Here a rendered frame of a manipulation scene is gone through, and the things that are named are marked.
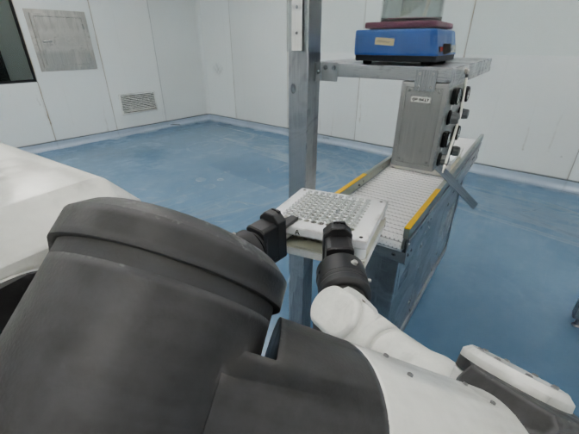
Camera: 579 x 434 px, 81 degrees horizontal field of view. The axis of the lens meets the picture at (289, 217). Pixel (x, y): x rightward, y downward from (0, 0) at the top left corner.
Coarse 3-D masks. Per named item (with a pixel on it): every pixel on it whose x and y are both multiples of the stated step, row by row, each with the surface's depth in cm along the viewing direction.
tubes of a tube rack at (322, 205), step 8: (312, 200) 88; (320, 200) 88; (328, 200) 86; (336, 200) 86; (344, 200) 86; (352, 200) 86; (296, 208) 82; (304, 208) 81; (312, 208) 81; (320, 208) 81; (328, 208) 81; (336, 208) 81; (352, 208) 81; (320, 216) 79; (328, 216) 79; (336, 216) 79; (344, 216) 78; (352, 216) 78
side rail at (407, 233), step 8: (480, 136) 184; (472, 144) 170; (472, 152) 167; (464, 160) 150; (456, 168) 137; (440, 184) 121; (448, 184) 128; (440, 192) 118; (424, 216) 104; (416, 224) 98; (408, 232) 93
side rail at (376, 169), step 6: (390, 156) 152; (384, 162) 144; (372, 168) 137; (378, 168) 140; (372, 174) 136; (360, 180) 127; (366, 180) 132; (354, 186) 123; (342, 192) 116; (348, 192) 120
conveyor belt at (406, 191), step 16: (464, 144) 183; (384, 176) 139; (400, 176) 139; (416, 176) 139; (432, 176) 139; (368, 192) 124; (384, 192) 124; (400, 192) 124; (416, 192) 124; (432, 192) 124; (400, 208) 112; (416, 208) 112; (400, 224) 102; (384, 240) 98; (400, 240) 95
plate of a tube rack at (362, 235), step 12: (300, 192) 94; (324, 192) 94; (288, 204) 86; (372, 204) 86; (384, 204) 86; (312, 216) 79; (372, 216) 79; (288, 228) 75; (300, 228) 74; (312, 228) 74; (360, 228) 74; (372, 228) 74; (360, 240) 69
